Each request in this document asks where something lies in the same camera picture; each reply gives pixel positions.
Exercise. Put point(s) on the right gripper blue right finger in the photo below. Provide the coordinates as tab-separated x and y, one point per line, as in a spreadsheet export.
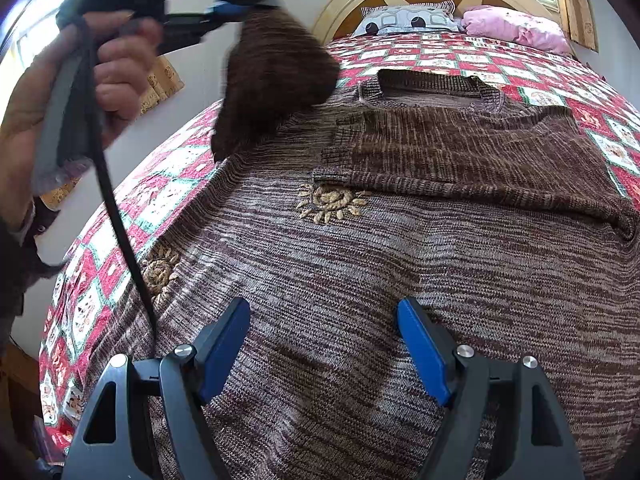
532	438

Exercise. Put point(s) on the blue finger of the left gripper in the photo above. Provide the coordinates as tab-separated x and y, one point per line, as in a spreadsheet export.
226	12

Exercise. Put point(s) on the brown knitted sweater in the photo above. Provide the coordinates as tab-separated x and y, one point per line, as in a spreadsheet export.
497	185

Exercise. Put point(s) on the person's left forearm dark sleeve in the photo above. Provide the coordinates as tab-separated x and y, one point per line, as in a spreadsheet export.
21	265

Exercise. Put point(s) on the red patchwork bedspread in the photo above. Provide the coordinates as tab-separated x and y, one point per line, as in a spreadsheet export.
86	294

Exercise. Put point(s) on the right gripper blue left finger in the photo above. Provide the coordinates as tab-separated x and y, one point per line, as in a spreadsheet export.
114	439

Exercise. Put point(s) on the left side window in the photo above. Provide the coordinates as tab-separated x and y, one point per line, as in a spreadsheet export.
35	29

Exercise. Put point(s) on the yellow curtain by headboard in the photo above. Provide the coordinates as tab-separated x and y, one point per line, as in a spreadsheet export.
578	23

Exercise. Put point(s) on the person's left hand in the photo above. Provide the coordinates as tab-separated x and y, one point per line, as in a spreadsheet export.
93	74

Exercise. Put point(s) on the grey patterned pillow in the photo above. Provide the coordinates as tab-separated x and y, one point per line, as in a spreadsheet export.
416	17

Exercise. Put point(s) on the pink pillow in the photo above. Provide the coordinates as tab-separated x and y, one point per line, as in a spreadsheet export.
508	25

